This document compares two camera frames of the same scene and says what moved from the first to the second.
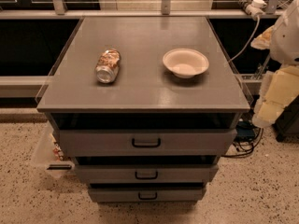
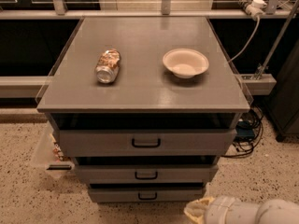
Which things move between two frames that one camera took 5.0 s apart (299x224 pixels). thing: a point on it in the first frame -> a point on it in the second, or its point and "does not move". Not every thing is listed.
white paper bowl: x=185 y=63 does not move
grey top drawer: x=146 y=142 does not move
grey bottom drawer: x=146 y=194 does not move
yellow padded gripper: x=287 y=42 -> x=215 y=211
